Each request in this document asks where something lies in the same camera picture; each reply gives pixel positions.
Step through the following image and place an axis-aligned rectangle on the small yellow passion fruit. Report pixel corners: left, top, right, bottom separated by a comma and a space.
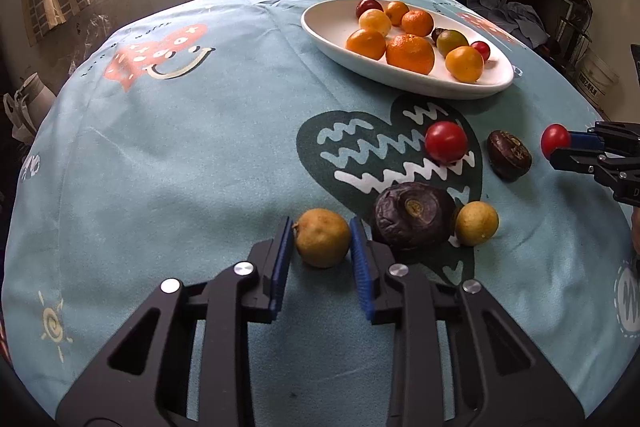
453, 201, 500, 247
292, 208, 352, 269

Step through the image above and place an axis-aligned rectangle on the small orange mandarin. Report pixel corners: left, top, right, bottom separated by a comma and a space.
445, 46, 485, 83
346, 28, 387, 60
384, 1, 410, 26

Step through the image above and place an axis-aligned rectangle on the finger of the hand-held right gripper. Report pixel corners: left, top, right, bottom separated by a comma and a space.
549, 148, 608, 178
569, 122, 640, 152

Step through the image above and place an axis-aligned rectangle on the white oval plate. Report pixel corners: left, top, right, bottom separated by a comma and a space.
300, 0, 515, 100

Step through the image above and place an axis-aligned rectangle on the yellow green round fruit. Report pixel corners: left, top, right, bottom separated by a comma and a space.
436, 30, 470, 58

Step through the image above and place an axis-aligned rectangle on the light blue printed tablecloth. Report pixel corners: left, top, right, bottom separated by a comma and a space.
0, 0, 640, 418

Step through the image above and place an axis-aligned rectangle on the pile of grey clothes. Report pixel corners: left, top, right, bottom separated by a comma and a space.
457, 0, 551, 50

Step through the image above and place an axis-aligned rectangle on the yellow orange round fruit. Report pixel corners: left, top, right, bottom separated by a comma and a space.
358, 9, 392, 36

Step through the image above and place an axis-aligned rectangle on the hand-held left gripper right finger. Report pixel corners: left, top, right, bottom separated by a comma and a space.
349, 216, 586, 427

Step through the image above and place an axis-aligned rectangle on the large orange mandarin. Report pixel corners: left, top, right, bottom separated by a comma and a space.
385, 34, 436, 76
401, 9, 435, 37

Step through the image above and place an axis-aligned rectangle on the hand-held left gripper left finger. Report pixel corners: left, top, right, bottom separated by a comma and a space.
56, 215, 293, 427

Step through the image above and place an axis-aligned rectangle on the white plastic bag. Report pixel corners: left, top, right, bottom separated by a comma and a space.
4, 93, 36, 142

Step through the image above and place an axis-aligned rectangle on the white bucket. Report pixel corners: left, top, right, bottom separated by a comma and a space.
572, 49, 621, 100

